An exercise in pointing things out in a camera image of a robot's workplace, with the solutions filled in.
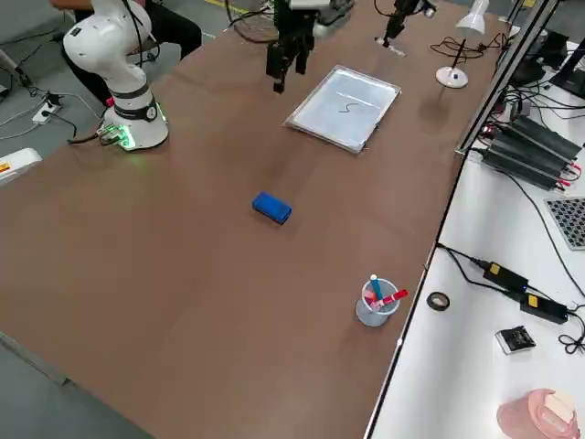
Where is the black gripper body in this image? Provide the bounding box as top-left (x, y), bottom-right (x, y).
top-left (272, 0), bottom-right (317, 48)
top-left (388, 0), bottom-right (415, 30)

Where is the white marker blue cap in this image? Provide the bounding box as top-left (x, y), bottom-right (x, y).
top-left (375, 36), bottom-right (407, 58)

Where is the blue whiteboard eraser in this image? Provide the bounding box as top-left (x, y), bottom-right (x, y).
top-left (250, 190), bottom-right (294, 227)

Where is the silver-framed whiteboard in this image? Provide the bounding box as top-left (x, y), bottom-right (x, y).
top-left (282, 64), bottom-right (404, 159)

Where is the blue marker white tip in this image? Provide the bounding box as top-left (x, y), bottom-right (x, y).
top-left (368, 273), bottom-right (386, 304)

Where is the red marker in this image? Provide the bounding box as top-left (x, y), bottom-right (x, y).
top-left (372, 288), bottom-right (410, 310)

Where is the white desk lamp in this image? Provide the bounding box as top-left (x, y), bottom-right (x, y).
top-left (434, 0), bottom-right (491, 90)

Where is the person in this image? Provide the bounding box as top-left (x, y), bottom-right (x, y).
top-left (48, 0), bottom-right (203, 107)

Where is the black computer monitor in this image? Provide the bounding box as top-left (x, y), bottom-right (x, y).
top-left (548, 25), bottom-right (585, 100)

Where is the black finned power supply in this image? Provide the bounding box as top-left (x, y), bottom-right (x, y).
top-left (480, 135), bottom-right (575, 191)
top-left (491, 115), bottom-right (585, 162)

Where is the white power strip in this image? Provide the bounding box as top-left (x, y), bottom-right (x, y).
top-left (31, 102), bottom-right (64, 125)

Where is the clear plastic pen cup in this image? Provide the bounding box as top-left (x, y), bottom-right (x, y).
top-left (355, 277), bottom-right (400, 327)

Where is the checkered calibration board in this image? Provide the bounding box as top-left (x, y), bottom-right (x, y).
top-left (543, 196), bottom-right (585, 252)

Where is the black tape roll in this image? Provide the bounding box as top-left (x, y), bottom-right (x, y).
top-left (426, 290), bottom-right (452, 314)

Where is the white control box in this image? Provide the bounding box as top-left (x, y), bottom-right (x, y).
top-left (0, 146), bottom-right (44, 187)

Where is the black power adapter yellow label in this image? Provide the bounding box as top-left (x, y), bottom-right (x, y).
top-left (483, 261), bottom-right (530, 293)
top-left (519, 292), bottom-right (570, 326)

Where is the white side table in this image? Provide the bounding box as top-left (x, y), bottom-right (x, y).
top-left (363, 27), bottom-right (585, 439)

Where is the small black pouch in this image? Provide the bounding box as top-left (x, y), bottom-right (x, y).
top-left (495, 325), bottom-right (537, 356)

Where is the pink container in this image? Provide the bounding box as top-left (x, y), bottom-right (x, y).
top-left (495, 388), bottom-right (580, 439)

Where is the black lamp cable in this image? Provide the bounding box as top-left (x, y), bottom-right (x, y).
top-left (431, 32), bottom-right (511, 60)

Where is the aluminium frame post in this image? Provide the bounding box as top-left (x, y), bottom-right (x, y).
top-left (453, 0), bottom-right (552, 157)

